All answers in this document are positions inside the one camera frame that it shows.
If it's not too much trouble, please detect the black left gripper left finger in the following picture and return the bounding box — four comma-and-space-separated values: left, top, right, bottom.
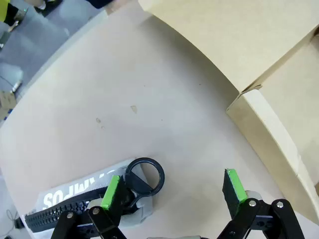
51, 175, 133, 239

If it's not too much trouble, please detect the grey pencil case black zipper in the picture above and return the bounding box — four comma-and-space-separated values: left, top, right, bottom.
24, 157, 165, 234

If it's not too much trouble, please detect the open brown cardboard box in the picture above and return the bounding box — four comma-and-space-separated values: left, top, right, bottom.
138, 0, 319, 225

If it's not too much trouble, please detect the black floor cable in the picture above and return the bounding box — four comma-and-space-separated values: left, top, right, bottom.
5, 208, 25, 229

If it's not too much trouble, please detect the small cardboard box on floor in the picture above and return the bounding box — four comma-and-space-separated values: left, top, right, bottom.
0, 90, 16, 118

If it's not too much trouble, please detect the person in yellow garment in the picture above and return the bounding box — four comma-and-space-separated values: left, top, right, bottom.
0, 0, 11, 22

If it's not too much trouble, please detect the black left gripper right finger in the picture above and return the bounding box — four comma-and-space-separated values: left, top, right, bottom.
216, 168, 305, 239

